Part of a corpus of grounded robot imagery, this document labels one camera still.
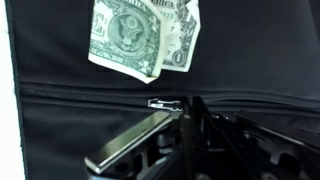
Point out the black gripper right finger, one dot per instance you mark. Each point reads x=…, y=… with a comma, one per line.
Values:
x=253, y=146

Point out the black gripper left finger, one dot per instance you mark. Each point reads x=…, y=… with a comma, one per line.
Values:
x=133, y=143

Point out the silver zipper pull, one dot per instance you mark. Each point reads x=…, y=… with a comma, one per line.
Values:
x=165, y=104

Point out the black zip jersey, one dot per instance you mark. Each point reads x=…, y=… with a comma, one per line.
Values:
x=250, y=50

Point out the folded one dollar bill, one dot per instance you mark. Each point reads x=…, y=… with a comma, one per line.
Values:
x=130, y=36

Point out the white rectangular board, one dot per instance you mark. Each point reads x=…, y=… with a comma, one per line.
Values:
x=8, y=100

